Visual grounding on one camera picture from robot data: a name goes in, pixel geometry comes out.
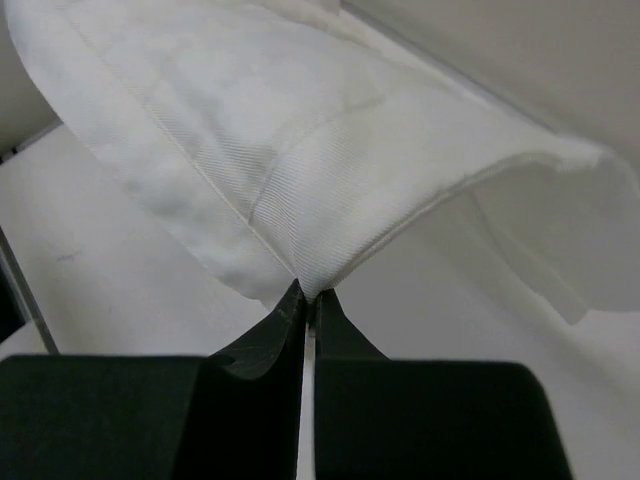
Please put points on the white pleated skirt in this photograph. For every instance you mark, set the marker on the white pleated skirt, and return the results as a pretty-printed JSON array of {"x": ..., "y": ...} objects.
[{"x": 275, "y": 144}]

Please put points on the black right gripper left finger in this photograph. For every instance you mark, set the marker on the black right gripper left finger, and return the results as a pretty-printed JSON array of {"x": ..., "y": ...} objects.
[{"x": 232, "y": 415}]

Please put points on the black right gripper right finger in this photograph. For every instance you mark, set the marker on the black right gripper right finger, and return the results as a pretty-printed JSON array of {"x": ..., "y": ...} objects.
[{"x": 382, "y": 418}]

